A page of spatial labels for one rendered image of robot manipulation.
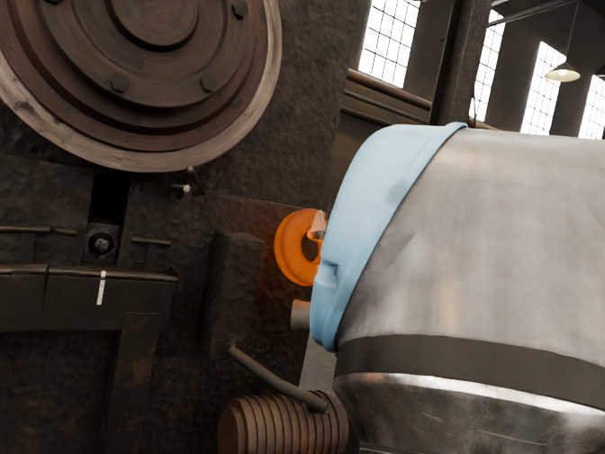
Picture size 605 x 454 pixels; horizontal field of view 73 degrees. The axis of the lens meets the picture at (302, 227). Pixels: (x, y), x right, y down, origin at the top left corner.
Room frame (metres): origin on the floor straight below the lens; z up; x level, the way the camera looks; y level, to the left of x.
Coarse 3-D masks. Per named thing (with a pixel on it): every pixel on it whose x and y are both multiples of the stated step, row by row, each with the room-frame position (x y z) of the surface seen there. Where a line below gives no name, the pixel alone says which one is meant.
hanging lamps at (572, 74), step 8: (416, 0) 6.66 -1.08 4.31; (424, 0) 6.61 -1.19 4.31; (560, 64) 8.33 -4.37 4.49; (568, 64) 8.27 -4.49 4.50; (552, 72) 8.54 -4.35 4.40; (560, 72) 8.37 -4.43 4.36; (568, 72) 8.45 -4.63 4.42; (576, 72) 8.09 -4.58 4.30; (552, 80) 8.69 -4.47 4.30; (560, 80) 8.64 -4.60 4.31; (568, 80) 8.54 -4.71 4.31
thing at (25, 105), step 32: (0, 64) 0.57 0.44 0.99; (0, 96) 0.57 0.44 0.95; (32, 96) 0.59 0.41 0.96; (256, 96) 0.75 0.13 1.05; (32, 128) 0.59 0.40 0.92; (64, 128) 0.61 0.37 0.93; (96, 160) 0.63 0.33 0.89; (128, 160) 0.66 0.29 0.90; (160, 160) 0.68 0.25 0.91; (192, 160) 0.71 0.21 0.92
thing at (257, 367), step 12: (228, 348) 0.73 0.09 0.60; (240, 360) 0.71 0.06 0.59; (252, 360) 0.72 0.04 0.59; (252, 372) 0.71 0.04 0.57; (264, 372) 0.71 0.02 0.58; (276, 384) 0.70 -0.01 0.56; (288, 384) 0.71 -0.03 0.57; (300, 396) 0.69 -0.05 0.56; (312, 396) 0.69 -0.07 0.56; (312, 408) 0.70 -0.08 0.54; (324, 408) 0.67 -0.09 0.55
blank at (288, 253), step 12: (288, 216) 0.82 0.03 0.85; (300, 216) 0.81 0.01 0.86; (312, 216) 0.83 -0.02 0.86; (324, 216) 0.85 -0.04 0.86; (288, 228) 0.79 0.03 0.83; (300, 228) 0.81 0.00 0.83; (276, 240) 0.79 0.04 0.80; (288, 240) 0.78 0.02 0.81; (300, 240) 0.80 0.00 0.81; (276, 252) 0.79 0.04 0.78; (288, 252) 0.78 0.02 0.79; (300, 252) 0.80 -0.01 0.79; (288, 264) 0.77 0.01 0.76; (300, 264) 0.79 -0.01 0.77; (312, 264) 0.81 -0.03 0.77; (288, 276) 0.79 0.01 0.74; (300, 276) 0.79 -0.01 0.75; (312, 276) 0.80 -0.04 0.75
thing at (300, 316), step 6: (294, 300) 0.80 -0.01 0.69; (300, 300) 0.81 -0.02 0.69; (294, 306) 0.78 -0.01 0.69; (300, 306) 0.79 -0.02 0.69; (306, 306) 0.79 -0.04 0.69; (294, 312) 0.78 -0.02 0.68; (300, 312) 0.78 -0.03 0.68; (306, 312) 0.78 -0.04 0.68; (294, 318) 0.77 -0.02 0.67; (300, 318) 0.78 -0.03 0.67; (306, 318) 0.77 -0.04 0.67; (294, 324) 0.78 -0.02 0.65; (300, 324) 0.78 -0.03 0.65; (306, 324) 0.78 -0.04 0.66
